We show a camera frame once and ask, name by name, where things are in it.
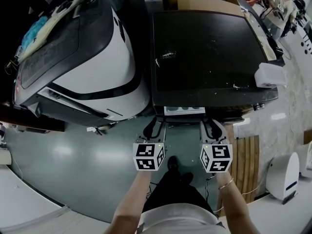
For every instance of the person's black trousers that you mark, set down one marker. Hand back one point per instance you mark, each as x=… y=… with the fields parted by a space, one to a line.
x=175 y=194

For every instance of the person's right forearm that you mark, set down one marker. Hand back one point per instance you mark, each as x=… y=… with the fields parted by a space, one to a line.
x=236 y=208

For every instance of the white and black washing machine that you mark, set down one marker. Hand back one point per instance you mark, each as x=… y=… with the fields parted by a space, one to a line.
x=97 y=64

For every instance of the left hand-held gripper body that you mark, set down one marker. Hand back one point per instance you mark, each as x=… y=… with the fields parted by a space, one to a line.
x=146 y=157

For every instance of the white cloth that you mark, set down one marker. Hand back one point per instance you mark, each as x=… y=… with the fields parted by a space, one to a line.
x=56 y=16

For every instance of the open cardboard box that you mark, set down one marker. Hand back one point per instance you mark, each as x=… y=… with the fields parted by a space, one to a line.
x=207 y=4

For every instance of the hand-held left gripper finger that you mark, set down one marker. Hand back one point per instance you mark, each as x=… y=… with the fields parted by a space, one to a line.
x=147 y=130
x=162 y=133

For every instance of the white smart toilet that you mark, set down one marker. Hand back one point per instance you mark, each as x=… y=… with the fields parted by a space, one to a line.
x=282 y=177

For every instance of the white plastic container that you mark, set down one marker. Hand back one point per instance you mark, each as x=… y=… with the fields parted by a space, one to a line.
x=270 y=75

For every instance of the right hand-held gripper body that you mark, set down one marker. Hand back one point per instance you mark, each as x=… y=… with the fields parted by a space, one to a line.
x=217 y=158

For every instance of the white detergent drawer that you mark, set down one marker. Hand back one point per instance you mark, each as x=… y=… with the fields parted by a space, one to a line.
x=184 y=111

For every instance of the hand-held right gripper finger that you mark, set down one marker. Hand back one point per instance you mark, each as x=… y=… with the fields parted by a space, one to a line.
x=223 y=135
x=203 y=133

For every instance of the person's white shirt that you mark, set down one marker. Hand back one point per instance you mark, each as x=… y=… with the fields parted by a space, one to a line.
x=180 y=220

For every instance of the wooden slatted mat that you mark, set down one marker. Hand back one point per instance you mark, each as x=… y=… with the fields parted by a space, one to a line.
x=246 y=167

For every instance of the black shoe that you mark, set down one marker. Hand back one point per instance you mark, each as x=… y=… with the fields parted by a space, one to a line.
x=173 y=162
x=187 y=178

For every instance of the blue cloth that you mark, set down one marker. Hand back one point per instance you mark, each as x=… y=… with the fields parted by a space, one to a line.
x=34 y=33

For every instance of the dark wooden shelf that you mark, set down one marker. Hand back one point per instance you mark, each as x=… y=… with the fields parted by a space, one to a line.
x=29 y=118

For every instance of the person's left forearm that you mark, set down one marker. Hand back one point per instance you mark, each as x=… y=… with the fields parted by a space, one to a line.
x=129 y=203

